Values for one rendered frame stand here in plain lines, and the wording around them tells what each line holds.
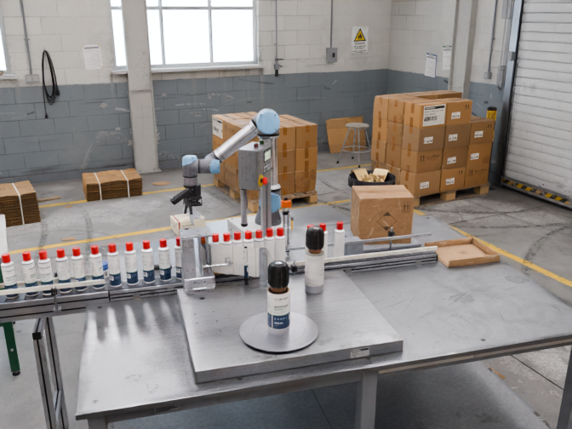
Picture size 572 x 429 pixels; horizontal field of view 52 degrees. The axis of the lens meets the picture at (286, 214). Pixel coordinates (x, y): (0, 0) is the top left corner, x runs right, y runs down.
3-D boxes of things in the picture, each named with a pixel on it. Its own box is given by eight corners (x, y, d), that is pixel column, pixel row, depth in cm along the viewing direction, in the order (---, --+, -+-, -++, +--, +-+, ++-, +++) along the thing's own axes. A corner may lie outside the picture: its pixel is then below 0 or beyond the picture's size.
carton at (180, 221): (177, 236, 311) (176, 222, 308) (170, 228, 321) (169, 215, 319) (206, 231, 317) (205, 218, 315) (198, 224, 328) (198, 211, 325)
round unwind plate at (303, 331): (248, 359, 214) (248, 356, 213) (232, 318, 242) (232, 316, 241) (328, 346, 221) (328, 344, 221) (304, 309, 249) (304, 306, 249)
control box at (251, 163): (238, 188, 276) (237, 149, 270) (252, 179, 291) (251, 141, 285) (258, 191, 273) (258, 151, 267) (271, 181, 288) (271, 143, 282)
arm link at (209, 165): (220, 157, 316) (199, 157, 315) (219, 160, 305) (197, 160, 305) (220, 171, 318) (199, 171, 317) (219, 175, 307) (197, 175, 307)
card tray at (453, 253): (448, 267, 302) (449, 260, 300) (424, 248, 325) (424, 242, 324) (499, 261, 309) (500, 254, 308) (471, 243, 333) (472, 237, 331)
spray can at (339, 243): (335, 262, 295) (336, 224, 288) (332, 259, 300) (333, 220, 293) (345, 261, 297) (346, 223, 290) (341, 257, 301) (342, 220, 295)
